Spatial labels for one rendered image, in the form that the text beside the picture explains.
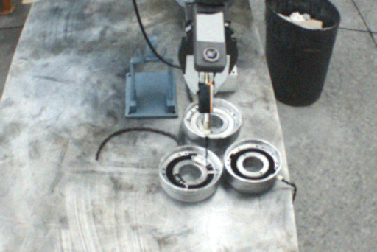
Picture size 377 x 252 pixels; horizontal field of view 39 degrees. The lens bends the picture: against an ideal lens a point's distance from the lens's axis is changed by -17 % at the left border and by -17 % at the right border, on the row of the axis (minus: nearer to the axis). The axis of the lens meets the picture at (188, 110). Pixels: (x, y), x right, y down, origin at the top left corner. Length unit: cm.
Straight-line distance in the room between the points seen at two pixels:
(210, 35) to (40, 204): 43
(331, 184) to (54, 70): 124
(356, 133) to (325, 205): 44
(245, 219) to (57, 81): 52
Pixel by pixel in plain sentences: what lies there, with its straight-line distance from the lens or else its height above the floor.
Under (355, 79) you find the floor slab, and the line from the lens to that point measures 271.
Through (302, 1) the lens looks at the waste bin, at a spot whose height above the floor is 36.
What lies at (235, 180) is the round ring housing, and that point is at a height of 83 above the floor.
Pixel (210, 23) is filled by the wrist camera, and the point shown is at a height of 109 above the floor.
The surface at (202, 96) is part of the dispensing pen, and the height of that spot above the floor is 94.
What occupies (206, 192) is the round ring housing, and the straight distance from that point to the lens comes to 102.
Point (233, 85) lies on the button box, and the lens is 123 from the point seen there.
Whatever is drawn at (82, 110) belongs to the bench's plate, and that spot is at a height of 80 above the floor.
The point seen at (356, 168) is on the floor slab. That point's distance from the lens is 228.
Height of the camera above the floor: 161
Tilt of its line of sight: 43 degrees down
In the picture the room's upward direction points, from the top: 3 degrees clockwise
